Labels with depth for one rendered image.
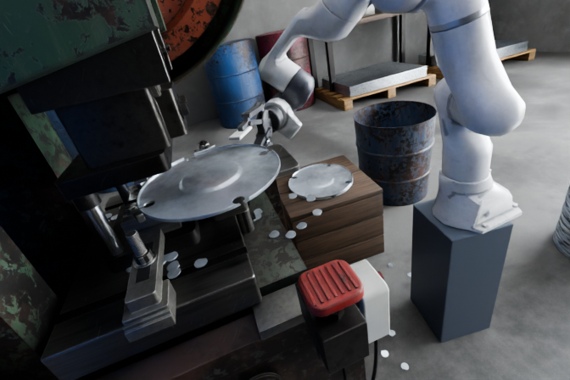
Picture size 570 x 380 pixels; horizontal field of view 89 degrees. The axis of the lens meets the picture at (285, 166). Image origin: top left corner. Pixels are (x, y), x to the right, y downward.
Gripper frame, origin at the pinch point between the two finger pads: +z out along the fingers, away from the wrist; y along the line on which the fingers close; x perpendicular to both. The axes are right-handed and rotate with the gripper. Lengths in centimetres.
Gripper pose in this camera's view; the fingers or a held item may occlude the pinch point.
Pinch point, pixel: (243, 146)
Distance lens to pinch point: 72.6
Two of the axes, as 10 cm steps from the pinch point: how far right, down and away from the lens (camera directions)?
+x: 9.3, 0.0, -3.6
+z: -3.2, 4.9, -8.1
